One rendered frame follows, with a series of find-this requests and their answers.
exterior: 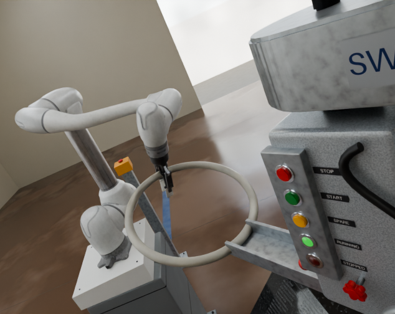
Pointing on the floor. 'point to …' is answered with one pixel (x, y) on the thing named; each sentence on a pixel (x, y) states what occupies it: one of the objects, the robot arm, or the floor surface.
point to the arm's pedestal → (156, 292)
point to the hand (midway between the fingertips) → (166, 187)
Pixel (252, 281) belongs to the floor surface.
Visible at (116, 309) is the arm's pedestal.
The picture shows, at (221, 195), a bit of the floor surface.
